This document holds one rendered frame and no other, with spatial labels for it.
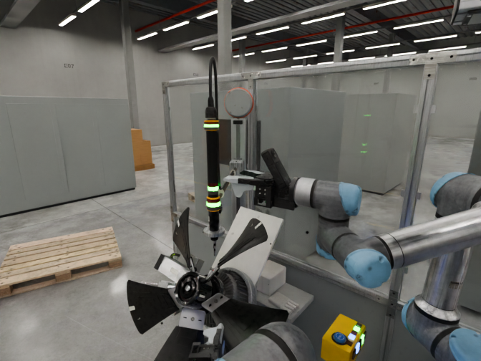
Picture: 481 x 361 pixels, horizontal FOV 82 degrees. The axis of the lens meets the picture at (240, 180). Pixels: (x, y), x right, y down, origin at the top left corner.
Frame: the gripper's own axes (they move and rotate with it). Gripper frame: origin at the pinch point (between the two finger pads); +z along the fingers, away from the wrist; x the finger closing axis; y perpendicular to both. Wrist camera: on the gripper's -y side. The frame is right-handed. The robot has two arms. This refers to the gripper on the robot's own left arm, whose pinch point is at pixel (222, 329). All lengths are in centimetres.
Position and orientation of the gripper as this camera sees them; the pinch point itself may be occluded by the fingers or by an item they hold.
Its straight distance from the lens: 100.1
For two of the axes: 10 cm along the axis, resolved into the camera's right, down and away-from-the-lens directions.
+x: 1.1, 9.7, 2.3
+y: -9.9, 0.9, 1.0
